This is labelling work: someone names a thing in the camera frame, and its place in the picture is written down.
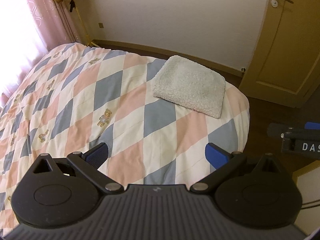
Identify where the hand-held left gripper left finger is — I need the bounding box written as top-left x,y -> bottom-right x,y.
32,142 -> 125,195

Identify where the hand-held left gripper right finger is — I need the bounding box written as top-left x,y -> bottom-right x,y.
189,142 -> 284,195

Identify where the yellow pole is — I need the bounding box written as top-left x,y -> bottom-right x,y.
74,6 -> 95,47

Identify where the cream cabinet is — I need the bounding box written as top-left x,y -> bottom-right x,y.
292,165 -> 320,232

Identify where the cream fleece garment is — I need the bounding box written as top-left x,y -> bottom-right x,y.
152,55 -> 226,119

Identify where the pink curtain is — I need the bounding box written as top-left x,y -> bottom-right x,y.
0,0 -> 83,103

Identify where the diamond checked quilt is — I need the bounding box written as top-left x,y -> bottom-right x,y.
0,42 -> 250,227

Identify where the black cable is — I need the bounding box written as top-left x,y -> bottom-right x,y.
301,198 -> 320,210

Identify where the cream door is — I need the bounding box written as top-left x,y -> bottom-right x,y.
239,0 -> 320,108

